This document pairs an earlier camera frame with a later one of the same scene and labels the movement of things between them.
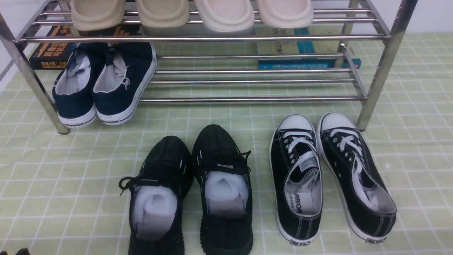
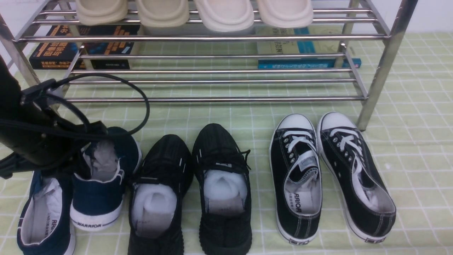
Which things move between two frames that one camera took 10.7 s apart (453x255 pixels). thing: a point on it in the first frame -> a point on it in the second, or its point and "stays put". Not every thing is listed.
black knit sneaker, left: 158,192 stays put
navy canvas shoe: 120,85 -> 97,202
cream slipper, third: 227,16 stays put
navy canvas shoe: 72,88 -> 44,227
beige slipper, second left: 163,13 stays put
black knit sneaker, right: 221,165 stays put
